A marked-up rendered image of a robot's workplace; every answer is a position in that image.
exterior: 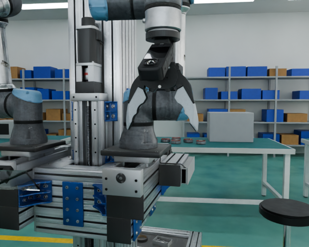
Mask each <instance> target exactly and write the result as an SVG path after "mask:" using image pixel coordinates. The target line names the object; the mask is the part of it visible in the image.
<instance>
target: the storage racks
mask: <svg viewBox="0 0 309 247"><path fill-rule="evenodd" d="M186 78H187V79H188V80H225V92H227V80H229V86H228V99H194V101H225V109H226V108H227V101H228V112H230V101H268V109H270V101H275V105H274V122H264V121H254V124H267V132H269V124H274V137H273V140H274V141H276V124H309V121H307V122H276V121H277V101H309V99H277V89H278V79H309V76H278V66H276V73H275V76H231V67H229V76H217V77H186ZM256 79H268V90H270V89H271V79H275V99H230V94H231V80H256ZM12 81H22V82H23V89H25V81H33V87H36V81H63V99H43V101H63V110H64V120H63V121H46V120H43V122H64V136H66V122H70V121H67V120H66V101H70V100H69V99H66V97H65V82H66V81H70V79H69V78H65V69H63V78H25V70H24V69H22V78H12ZM184 123H190V122H188V121H187V120H185V121H183V137H184ZM199 123H207V120H203V122H199ZM286 146H288V147H304V146H305V145H300V144H298V145H286Z"/></svg>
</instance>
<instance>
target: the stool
mask: <svg viewBox="0 0 309 247"><path fill-rule="evenodd" d="M259 213H260V214H261V215H262V216H263V217H264V218H266V219H268V220H270V221H272V222H275V223H278V224H282V225H283V247H290V238H291V226H296V227H304V226H309V204H307V203H304V202H301V201H297V200H292V199H286V198H270V199H266V200H263V201H262V202H261V203H260V204H259Z"/></svg>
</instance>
